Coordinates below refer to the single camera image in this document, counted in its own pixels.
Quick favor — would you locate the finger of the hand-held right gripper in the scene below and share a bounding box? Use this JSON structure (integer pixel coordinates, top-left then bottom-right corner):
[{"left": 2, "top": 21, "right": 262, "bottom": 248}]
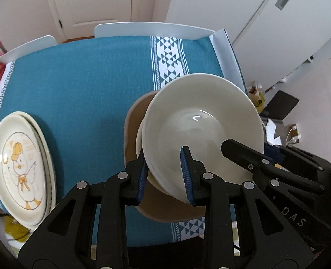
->
[
  {"left": 264, "top": 145, "right": 325, "bottom": 175},
  {"left": 221, "top": 139, "right": 327, "bottom": 196}
]

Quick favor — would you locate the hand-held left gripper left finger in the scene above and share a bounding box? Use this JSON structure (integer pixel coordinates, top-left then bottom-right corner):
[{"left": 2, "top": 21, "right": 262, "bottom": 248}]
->
[{"left": 18, "top": 154, "right": 150, "bottom": 269}]

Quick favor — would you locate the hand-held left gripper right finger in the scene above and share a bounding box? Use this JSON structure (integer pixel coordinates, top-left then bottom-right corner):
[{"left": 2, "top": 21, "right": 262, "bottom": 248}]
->
[{"left": 180, "top": 146, "right": 314, "bottom": 269}]

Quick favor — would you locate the white bowl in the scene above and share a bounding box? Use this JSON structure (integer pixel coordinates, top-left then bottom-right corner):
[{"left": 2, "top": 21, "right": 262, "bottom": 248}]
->
[{"left": 136, "top": 119, "right": 180, "bottom": 199}]

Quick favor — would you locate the tan plate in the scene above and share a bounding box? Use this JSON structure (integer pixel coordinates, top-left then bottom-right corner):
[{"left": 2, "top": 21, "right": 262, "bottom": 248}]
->
[{"left": 123, "top": 91, "right": 208, "bottom": 224}]

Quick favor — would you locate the cream bowl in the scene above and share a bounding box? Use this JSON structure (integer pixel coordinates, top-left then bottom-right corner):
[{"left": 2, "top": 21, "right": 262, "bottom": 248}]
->
[{"left": 141, "top": 73, "right": 265, "bottom": 205}]

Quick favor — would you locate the large white plate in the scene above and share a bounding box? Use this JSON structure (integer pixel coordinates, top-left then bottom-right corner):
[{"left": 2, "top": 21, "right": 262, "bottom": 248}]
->
[{"left": 20, "top": 112, "right": 57, "bottom": 225}]

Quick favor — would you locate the duck print plate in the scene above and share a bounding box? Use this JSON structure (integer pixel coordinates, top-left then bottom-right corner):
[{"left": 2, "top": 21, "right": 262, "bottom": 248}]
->
[{"left": 0, "top": 111, "right": 48, "bottom": 228}]

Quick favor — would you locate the white paper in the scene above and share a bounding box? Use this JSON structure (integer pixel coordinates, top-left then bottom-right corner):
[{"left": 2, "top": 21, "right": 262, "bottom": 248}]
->
[{"left": 266, "top": 118, "right": 281, "bottom": 144}]

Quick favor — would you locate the yellow bag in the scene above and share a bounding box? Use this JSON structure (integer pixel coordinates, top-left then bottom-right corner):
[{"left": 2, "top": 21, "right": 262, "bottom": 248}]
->
[{"left": 248, "top": 81, "right": 267, "bottom": 110}]

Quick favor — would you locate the white chair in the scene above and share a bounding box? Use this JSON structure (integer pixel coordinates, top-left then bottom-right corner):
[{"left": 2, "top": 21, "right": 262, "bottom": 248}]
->
[
  {"left": 0, "top": 35, "right": 57, "bottom": 62},
  {"left": 210, "top": 29, "right": 249, "bottom": 93},
  {"left": 94, "top": 22, "right": 215, "bottom": 41}
]

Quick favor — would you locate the teal tablecloth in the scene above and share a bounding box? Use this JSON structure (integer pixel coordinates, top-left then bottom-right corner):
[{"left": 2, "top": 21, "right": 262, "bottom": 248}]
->
[{"left": 0, "top": 35, "right": 248, "bottom": 248}]

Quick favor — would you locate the white cabinet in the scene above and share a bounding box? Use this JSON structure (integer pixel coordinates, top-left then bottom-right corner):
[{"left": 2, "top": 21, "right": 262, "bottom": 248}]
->
[{"left": 165, "top": 0, "right": 331, "bottom": 90}]

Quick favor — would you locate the white chair back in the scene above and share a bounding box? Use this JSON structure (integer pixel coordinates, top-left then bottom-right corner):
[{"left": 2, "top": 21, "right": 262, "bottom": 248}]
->
[{"left": 94, "top": 22, "right": 215, "bottom": 41}]

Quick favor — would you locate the white door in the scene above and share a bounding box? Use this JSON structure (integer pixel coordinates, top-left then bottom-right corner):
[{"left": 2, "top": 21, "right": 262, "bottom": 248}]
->
[{"left": 44, "top": 0, "right": 155, "bottom": 41}]

